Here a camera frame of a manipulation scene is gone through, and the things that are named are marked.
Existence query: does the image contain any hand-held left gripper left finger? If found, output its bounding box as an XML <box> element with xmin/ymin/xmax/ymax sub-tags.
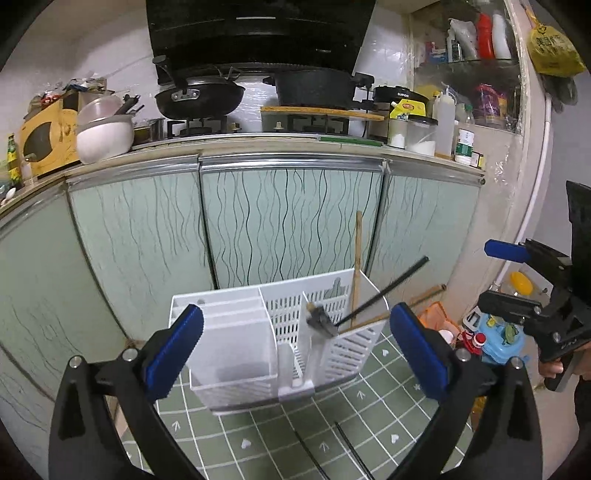
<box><xmin>48</xmin><ymin>303</ymin><xmax>206</xmax><ymax>480</ymax></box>

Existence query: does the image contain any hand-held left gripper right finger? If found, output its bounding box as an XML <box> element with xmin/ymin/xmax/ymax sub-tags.
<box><xmin>385</xmin><ymin>302</ymin><xmax>543</xmax><ymax>480</ymax></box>

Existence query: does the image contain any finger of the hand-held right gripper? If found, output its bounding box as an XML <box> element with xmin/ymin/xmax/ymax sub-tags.
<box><xmin>477</xmin><ymin>290</ymin><xmax>543</xmax><ymax>326</ymax></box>
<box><xmin>484</xmin><ymin>239</ymin><xmax>573</xmax><ymax>278</ymax></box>

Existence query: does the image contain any wooden chopstick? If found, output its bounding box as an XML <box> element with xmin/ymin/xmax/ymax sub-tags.
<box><xmin>349</xmin><ymin>211</ymin><xmax>364</xmax><ymax>319</ymax></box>
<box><xmin>348</xmin><ymin>285</ymin><xmax>447</xmax><ymax>329</ymax></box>

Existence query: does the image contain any white plastic utensil holder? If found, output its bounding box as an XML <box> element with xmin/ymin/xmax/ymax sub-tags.
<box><xmin>168</xmin><ymin>269</ymin><xmax>391</xmax><ymax>417</ymax></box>

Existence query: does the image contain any black chopstick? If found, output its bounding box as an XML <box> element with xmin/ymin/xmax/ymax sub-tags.
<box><xmin>336</xmin><ymin>257</ymin><xmax>430</xmax><ymax>334</ymax></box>
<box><xmin>334</xmin><ymin>421</ymin><xmax>377</xmax><ymax>480</ymax></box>
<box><xmin>305</xmin><ymin>302</ymin><xmax>341</xmax><ymax>341</ymax></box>
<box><xmin>294</xmin><ymin>429</ymin><xmax>334</xmax><ymax>480</ymax></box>

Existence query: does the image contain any person's right hand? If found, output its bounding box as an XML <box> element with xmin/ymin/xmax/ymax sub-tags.
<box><xmin>537</xmin><ymin>360</ymin><xmax>566</xmax><ymax>392</ymax></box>

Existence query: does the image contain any orange basket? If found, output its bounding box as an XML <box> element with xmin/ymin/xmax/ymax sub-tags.
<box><xmin>418</xmin><ymin>302</ymin><xmax>460</xmax><ymax>344</ymax></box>

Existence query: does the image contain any blue plastic toy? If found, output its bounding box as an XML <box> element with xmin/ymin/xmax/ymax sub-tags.
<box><xmin>475</xmin><ymin>314</ymin><xmax>525</xmax><ymax>365</ymax></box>

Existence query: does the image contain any white pipe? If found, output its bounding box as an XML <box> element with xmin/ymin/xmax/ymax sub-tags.
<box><xmin>496</xmin><ymin>97</ymin><xmax>555</xmax><ymax>287</ymax></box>

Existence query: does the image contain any white bottle with green label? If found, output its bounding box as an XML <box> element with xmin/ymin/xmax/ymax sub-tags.
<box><xmin>455</xmin><ymin>129</ymin><xmax>476</xmax><ymax>164</ymax></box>

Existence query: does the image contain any green patterned kitchen cabinet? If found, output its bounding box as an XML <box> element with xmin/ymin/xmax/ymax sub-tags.
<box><xmin>0</xmin><ymin>138</ymin><xmax>485</xmax><ymax>407</ymax></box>

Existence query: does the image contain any green checked tablecloth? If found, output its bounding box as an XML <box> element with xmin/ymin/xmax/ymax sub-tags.
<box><xmin>117</xmin><ymin>342</ymin><xmax>476</xmax><ymax>480</ymax></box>

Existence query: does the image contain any white squeeze bottle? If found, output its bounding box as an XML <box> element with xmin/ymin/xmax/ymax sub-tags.
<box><xmin>434</xmin><ymin>90</ymin><xmax>455</xmax><ymax>158</ymax></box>

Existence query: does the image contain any clear jar of white powder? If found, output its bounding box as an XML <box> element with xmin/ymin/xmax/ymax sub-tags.
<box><xmin>405</xmin><ymin>116</ymin><xmax>438</xmax><ymax>157</ymax></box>

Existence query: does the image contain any black kitchen appliance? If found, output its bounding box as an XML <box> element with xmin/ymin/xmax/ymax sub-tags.
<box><xmin>372</xmin><ymin>84</ymin><xmax>430</xmax><ymax>144</ymax></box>

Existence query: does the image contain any yellow plastic bag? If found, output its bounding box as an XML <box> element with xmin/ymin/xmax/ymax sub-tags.
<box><xmin>526</xmin><ymin>7</ymin><xmax>586</xmax><ymax>77</ymax></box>

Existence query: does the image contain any red bottle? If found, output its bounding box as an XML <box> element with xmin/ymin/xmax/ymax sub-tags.
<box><xmin>476</xmin><ymin>13</ymin><xmax>496</xmax><ymax>60</ymax></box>

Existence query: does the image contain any white pot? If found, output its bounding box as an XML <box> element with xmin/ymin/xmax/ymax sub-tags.
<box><xmin>75</xmin><ymin>115</ymin><xmax>136</xmax><ymax>164</ymax></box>

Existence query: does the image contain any gas stove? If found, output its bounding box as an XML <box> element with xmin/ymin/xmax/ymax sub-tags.
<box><xmin>159</xmin><ymin>113</ymin><xmax>352</xmax><ymax>139</ymax></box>

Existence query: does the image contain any wooden cutting board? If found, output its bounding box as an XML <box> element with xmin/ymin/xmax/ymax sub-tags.
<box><xmin>260</xmin><ymin>105</ymin><xmax>386</xmax><ymax>121</ymax></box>

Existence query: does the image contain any yellow cardboard box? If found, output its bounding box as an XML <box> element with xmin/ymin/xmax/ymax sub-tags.
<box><xmin>19</xmin><ymin>90</ymin><xmax>84</xmax><ymax>178</ymax></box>

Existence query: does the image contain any green glass bottle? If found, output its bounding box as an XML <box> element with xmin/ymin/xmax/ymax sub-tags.
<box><xmin>6</xmin><ymin>134</ymin><xmax>21</xmax><ymax>188</ymax></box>

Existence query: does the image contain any black wok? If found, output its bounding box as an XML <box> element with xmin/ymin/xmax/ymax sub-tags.
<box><xmin>152</xmin><ymin>55</ymin><xmax>246</xmax><ymax>120</ymax></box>

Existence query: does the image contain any black cooking pot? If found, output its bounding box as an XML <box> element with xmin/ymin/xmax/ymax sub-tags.
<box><xmin>263</xmin><ymin>67</ymin><xmax>374</xmax><ymax>109</ymax></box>

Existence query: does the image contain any translucent bowl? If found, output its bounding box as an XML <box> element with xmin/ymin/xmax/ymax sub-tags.
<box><xmin>76</xmin><ymin>95</ymin><xmax>123</xmax><ymax>124</ymax></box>

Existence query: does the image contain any black range hood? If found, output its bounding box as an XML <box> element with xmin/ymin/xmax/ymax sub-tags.
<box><xmin>145</xmin><ymin>0</ymin><xmax>377</xmax><ymax>75</ymax></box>

